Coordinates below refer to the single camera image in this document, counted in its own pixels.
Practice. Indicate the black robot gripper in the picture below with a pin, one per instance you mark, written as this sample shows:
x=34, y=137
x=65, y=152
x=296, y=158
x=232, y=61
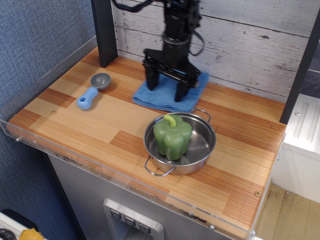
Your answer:
x=172, y=61

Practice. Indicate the blue towel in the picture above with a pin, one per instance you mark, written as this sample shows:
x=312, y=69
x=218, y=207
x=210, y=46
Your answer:
x=162, y=97

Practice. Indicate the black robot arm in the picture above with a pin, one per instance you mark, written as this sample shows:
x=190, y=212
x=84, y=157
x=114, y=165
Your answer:
x=181, y=18

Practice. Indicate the blue and grey spoon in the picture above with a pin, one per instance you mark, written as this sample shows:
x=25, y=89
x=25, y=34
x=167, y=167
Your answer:
x=98, y=82

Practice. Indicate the green toy bell pepper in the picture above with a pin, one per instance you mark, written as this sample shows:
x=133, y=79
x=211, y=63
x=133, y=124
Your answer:
x=172, y=135

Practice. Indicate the stainless steel pot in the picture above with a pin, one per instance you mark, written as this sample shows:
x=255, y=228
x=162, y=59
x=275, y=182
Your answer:
x=201, y=145

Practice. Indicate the white ridged appliance top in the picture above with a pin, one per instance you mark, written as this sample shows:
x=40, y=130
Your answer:
x=303, y=128

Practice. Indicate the silver dispenser button panel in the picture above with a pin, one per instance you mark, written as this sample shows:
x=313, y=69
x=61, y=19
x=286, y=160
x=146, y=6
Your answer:
x=128, y=224

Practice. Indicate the clear acrylic table guard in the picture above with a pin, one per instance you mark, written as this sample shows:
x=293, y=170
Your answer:
x=110, y=142

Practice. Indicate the yellow and black object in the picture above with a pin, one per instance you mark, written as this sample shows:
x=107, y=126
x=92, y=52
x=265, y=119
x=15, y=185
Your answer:
x=27, y=234

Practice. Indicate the dark left vertical post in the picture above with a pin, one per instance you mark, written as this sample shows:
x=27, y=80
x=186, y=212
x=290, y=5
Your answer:
x=104, y=31

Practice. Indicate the dark vertical post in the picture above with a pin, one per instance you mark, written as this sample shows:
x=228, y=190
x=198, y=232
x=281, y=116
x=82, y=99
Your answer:
x=104, y=31
x=302, y=71

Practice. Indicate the dark right vertical post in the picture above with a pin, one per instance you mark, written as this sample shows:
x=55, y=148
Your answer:
x=302, y=71

